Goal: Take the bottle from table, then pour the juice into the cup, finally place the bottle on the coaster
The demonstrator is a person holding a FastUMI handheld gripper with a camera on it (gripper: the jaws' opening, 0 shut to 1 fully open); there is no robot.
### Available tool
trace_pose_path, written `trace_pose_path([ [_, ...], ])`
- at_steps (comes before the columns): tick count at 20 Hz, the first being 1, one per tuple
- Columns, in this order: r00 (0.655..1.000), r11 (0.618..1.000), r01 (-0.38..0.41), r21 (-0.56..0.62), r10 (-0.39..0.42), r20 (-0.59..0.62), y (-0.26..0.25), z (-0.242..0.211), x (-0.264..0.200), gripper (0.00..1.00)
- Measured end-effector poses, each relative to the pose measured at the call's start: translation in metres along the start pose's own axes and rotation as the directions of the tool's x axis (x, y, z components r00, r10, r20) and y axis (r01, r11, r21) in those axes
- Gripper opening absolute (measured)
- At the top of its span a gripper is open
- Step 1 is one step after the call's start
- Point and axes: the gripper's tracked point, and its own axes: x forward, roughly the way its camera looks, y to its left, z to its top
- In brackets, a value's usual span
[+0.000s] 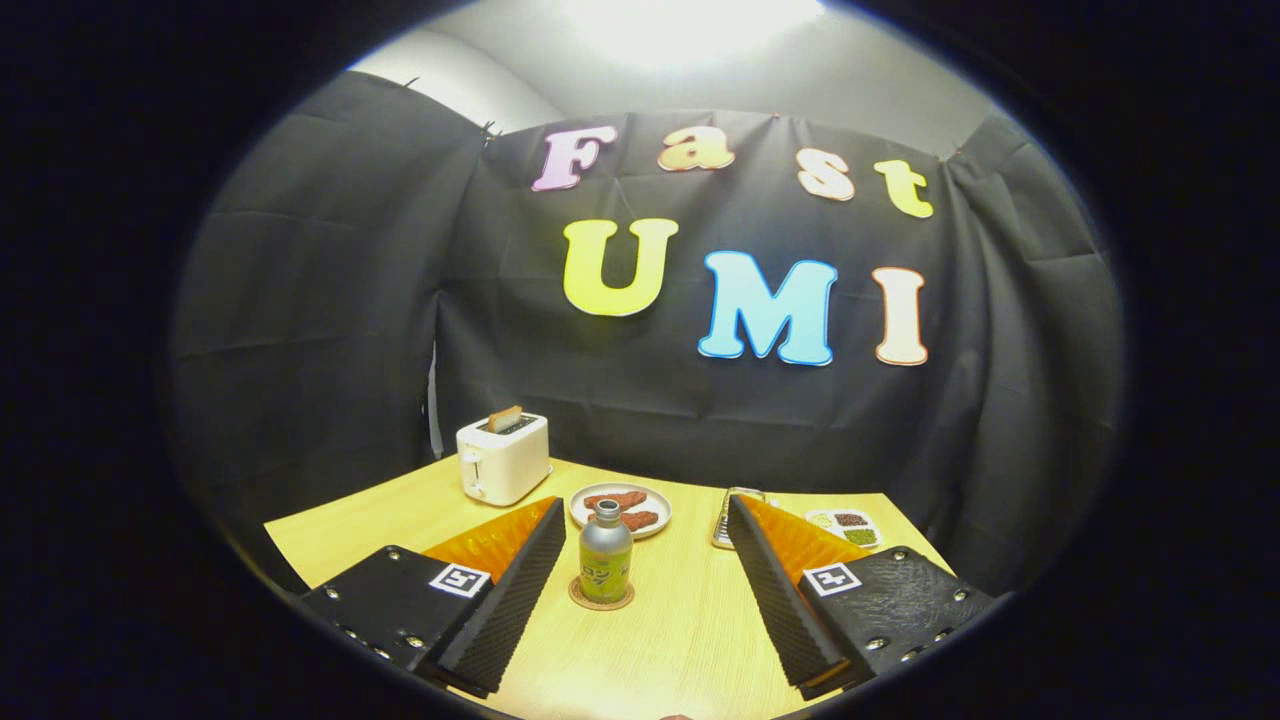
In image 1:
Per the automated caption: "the round cork coaster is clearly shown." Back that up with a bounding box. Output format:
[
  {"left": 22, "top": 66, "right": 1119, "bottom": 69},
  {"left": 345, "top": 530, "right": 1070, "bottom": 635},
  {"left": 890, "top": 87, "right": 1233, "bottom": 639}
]
[{"left": 568, "top": 575, "right": 636, "bottom": 612}]

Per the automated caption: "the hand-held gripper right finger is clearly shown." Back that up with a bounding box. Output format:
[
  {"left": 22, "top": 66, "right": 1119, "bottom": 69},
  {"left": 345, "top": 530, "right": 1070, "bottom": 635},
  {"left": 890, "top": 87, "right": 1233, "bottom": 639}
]
[{"left": 726, "top": 493, "right": 999, "bottom": 702}]

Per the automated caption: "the white toaster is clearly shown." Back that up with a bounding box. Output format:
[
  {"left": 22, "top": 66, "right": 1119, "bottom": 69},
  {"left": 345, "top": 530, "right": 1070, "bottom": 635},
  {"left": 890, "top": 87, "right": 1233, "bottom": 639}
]
[{"left": 456, "top": 411, "right": 553, "bottom": 507}]

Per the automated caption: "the round white plate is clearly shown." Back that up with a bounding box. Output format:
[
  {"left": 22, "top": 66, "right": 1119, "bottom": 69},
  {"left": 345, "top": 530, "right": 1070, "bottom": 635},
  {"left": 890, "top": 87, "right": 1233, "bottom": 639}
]
[{"left": 568, "top": 483, "right": 673, "bottom": 541}]

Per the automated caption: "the white divided dish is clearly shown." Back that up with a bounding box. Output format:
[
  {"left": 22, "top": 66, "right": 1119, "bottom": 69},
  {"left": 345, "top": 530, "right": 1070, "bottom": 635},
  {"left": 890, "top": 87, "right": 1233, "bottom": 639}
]
[{"left": 805, "top": 508, "right": 884, "bottom": 551}]

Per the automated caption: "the metal wire rack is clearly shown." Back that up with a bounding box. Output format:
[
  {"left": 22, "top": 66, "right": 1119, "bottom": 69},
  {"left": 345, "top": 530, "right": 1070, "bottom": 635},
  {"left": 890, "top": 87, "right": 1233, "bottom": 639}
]
[{"left": 711, "top": 487, "right": 766, "bottom": 551}]

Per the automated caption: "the silver green juice bottle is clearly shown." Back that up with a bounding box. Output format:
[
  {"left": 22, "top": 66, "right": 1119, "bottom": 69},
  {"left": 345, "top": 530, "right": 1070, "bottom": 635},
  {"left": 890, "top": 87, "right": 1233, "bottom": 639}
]
[{"left": 579, "top": 498, "right": 634, "bottom": 605}]

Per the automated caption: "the wooden table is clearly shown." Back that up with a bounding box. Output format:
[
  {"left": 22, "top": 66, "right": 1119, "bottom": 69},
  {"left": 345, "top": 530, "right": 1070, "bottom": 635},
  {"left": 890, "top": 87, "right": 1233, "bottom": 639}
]
[{"left": 263, "top": 455, "right": 956, "bottom": 720}]

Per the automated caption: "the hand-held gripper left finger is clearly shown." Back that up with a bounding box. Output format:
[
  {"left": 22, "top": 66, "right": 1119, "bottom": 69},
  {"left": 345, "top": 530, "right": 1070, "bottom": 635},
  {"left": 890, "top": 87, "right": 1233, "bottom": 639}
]
[{"left": 298, "top": 496, "right": 568, "bottom": 699}]

